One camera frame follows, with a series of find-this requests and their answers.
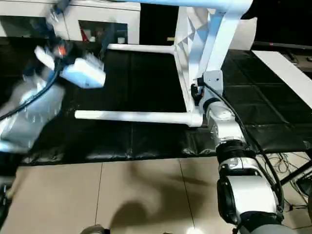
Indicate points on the white plastic table top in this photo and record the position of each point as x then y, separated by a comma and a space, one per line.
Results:
219, 44

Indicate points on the white plastic table leg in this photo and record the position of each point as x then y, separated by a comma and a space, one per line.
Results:
134, 117
195, 1
141, 48

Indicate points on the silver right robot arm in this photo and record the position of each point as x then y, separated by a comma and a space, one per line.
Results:
243, 190

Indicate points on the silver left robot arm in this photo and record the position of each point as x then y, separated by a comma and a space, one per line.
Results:
31, 114

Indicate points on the black work mat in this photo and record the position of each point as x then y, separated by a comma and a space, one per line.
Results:
146, 85

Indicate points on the white sideboard with glass doors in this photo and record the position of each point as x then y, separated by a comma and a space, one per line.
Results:
97, 14

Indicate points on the grey cushion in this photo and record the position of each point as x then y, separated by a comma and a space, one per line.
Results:
243, 34

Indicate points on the black cabinet with gold label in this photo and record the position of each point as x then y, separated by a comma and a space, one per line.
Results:
158, 24

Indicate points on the white flat panel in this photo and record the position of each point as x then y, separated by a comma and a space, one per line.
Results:
285, 70

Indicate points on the black bar with red light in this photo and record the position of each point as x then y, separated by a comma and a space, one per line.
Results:
285, 44

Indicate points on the black metal rod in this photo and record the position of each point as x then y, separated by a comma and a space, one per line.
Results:
296, 171

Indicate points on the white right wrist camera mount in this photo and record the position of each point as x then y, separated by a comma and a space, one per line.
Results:
213, 79

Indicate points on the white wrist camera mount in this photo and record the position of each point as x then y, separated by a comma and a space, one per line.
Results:
213, 79
85, 73

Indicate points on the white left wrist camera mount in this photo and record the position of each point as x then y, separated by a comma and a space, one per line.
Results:
85, 73

